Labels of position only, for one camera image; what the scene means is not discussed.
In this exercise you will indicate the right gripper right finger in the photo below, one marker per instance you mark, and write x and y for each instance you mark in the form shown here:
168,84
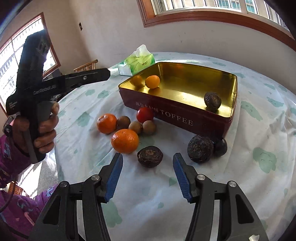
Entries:
237,218

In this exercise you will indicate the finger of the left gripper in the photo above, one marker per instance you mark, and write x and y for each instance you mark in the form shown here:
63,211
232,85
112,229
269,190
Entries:
75,80

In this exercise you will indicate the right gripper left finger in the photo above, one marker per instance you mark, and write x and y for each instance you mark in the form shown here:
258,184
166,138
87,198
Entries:
74,211

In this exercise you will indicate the small mandarin orange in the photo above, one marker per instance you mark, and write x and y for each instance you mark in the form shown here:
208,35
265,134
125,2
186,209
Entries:
107,123

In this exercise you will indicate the brown longan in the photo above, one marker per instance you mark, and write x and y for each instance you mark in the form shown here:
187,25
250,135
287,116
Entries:
149,127
123,122
136,126

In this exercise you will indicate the smooth dark round fruit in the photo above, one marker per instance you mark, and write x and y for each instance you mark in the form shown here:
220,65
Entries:
220,147

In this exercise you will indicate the red cherry tomato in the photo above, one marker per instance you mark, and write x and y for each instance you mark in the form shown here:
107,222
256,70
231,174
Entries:
144,114

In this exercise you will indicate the large mandarin orange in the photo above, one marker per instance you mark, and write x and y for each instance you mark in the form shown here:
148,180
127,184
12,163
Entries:
125,141

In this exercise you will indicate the yellow-orange kumquat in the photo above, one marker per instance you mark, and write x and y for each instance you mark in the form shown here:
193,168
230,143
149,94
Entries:
152,81

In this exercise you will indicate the large wrinkled passion fruit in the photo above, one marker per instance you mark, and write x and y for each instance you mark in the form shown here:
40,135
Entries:
200,149

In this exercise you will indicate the wrinkled dark passion fruit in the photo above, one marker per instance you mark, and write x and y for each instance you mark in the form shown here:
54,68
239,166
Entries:
150,156

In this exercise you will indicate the purple patterned sleeve forearm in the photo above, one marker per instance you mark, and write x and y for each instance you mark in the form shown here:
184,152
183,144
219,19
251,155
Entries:
18,213

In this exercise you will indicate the wooden chair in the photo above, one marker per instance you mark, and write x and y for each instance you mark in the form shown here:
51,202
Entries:
86,67

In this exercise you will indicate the side window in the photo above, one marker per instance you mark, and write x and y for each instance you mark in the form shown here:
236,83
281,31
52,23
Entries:
10,59

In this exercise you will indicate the green tissue pack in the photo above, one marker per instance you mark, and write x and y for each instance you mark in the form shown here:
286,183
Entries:
140,59

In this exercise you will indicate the cloud pattern tablecloth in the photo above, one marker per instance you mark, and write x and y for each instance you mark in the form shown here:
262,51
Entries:
148,203

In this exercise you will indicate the red gold toffee tin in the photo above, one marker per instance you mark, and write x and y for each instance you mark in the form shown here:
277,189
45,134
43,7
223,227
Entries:
179,98

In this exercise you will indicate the large wooden frame window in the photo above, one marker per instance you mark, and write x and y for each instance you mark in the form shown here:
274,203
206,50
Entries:
249,20

